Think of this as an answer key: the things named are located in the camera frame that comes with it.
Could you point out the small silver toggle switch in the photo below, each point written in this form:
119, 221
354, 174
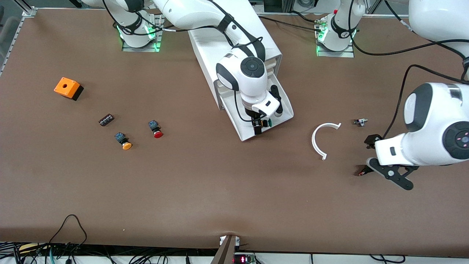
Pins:
361, 122

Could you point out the black rocker switch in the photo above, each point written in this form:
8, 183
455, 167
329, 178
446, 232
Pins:
362, 172

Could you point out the orange button box black base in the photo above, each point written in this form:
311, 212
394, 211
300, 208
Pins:
66, 88

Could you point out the device with red display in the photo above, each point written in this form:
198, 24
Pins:
243, 259

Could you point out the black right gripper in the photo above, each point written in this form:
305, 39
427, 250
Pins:
255, 119

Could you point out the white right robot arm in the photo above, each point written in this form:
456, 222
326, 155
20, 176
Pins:
249, 80

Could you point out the white curved plastic arc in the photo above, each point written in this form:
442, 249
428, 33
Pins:
313, 141

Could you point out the yellow push button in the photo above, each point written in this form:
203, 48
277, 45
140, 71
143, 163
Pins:
126, 145

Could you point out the black terminal block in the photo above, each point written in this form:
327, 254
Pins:
106, 120

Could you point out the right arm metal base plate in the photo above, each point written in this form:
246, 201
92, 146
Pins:
141, 49

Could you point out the brown wooden post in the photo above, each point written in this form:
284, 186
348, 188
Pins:
225, 253

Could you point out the green push button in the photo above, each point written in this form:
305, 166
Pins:
269, 123

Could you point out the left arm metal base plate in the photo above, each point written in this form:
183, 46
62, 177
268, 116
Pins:
335, 54

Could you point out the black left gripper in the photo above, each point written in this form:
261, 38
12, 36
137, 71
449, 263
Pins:
371, 140

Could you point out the red push button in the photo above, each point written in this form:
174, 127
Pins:
158, 134

